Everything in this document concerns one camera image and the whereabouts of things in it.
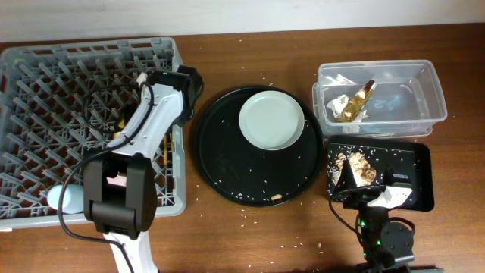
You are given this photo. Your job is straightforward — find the peanut shell food scraps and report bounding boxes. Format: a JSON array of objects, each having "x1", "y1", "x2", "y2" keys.
[{"x1": 331, "y1": 152, "x2": 377, "y2": 187}]

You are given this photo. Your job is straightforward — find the gold foil wrapper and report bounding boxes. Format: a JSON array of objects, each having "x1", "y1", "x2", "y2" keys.
[{"x1": 339, "y1": 80, "x2": 376, "y2": 123}]

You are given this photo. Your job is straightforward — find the wooden chopstick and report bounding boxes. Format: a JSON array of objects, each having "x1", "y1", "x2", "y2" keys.
[
  {"x1": 162, "y1": 135, "x2": 167, "y2": 165},
  {"x1": 169, "y1": 132, "x2": 175, "y2": 152}
]

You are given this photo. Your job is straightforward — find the blue cup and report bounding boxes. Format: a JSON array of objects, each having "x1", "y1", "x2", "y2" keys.
[{"x1": 47, "y1": 184, "x2": 83, "y2": 214}]

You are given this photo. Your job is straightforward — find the white napkin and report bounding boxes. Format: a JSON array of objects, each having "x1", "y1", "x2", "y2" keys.
[{"x1": 326, "y1": 95, "x2": 368, "y2": 122}]

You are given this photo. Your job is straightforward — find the pink cup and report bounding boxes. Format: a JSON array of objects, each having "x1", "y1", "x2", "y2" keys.
[{"x1": 106, "y1": 173, "x2": 127, "y2": 187}]

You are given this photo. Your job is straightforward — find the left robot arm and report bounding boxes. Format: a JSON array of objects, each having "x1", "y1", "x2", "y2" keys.
[{"x1": 83, "y1": 65, "x2": 204, "y2": 272}]

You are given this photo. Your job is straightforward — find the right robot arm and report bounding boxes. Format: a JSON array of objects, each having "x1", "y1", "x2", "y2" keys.
[{"x1": 329, "y1": 160, "x2": 416, "y2": 272}]

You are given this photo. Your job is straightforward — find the grey dishwasher rack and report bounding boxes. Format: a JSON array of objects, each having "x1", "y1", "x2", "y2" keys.
[{"x1": 1, "y1": 37, "x2": 182, "y2": 232}]

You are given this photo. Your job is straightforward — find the black rectangular tray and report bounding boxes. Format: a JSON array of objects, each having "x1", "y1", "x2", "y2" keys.
[{"x1": 327, "y1": 136, "x2": 434, "y2": 212}]

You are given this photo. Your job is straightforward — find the peanut on tray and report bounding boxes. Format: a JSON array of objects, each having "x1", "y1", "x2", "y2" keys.
[{"x1": 271, "y1": 194, "x2": 283, "y2": 201}]

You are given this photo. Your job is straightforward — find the clear plastic bin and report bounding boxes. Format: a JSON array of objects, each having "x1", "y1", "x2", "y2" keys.
[{"x1": 312, "y1": 60, "x2": 448, "y2": 138}]

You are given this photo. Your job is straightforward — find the grey plate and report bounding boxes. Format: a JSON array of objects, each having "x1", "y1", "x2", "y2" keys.
[{"x1": 239, "y1": 90, "x2": 305, "y2": 151}]

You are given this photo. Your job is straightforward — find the round black tray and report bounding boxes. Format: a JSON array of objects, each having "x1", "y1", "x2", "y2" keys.
[{"x1": 192, "y1": 86, "x2": 324, "y2": 207}]

